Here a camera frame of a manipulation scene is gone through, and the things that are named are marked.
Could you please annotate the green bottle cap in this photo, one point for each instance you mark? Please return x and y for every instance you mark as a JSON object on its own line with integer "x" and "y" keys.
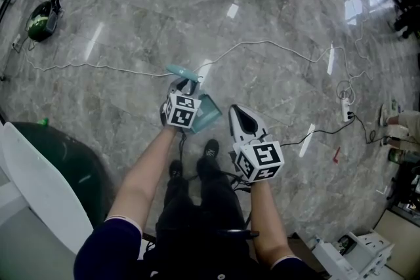
{"x": 43, "y": 121}

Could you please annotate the person's black shoe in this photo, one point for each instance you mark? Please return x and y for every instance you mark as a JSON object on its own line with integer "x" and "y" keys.
{"x": 211, "y": 148}
{"x": 176, "y": 168}

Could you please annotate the small red angle piece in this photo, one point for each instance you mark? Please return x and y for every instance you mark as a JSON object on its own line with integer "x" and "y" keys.
{"x": 336, "y": 155}

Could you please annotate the person's black trousers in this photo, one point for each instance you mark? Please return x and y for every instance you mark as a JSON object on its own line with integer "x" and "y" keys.
{"x": 200, "y": 213}

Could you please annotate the person's dark shirt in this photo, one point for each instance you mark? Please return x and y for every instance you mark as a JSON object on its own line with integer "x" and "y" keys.
{"x": 108, "y": 252}

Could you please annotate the person's black right shoe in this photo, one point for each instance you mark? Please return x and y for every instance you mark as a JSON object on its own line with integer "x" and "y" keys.
{"x": 211, "y": 148}

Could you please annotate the green and black helmet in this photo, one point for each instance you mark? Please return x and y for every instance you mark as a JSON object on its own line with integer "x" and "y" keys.
{"x": 41, "y": 21}

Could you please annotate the white cardboard box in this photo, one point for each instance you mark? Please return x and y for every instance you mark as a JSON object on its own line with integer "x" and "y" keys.
{"x": 361, "y": 255}

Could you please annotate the person's black left shoe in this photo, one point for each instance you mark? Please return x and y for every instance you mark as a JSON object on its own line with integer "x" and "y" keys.
{"x": 176, "y": 168}

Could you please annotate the teal plastic dustpan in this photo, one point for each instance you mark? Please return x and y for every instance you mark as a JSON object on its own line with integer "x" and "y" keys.
{"x": 206, "y": 113}

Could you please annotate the black office chair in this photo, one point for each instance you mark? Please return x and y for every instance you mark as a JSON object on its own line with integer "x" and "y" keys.
{"x": 408, "y": 14}

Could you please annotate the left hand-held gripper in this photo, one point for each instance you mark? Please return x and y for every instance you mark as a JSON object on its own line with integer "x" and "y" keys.
{"x": 180, "y": 111}

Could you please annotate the person's left forearm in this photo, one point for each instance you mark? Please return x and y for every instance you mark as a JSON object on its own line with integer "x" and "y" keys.
{"x": 144, "y": 173}

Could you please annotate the person's right forearm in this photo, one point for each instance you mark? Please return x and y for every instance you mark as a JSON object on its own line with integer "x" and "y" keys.
{"x": 269, "y": 223}

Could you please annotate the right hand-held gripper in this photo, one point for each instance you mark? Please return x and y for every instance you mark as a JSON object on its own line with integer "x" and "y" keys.
{"x": 260, "y": 159}

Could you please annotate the white curved board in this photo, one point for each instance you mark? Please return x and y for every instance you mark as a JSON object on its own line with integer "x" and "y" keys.
{"x": 42, "y": 183}

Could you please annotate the white power strip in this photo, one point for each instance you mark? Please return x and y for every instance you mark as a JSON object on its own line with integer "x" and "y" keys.
{"x": 346, "y": 108}

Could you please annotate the grey marble floor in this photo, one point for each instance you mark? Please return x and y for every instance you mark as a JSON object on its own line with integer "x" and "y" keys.
{"x": 138, "y": 26}

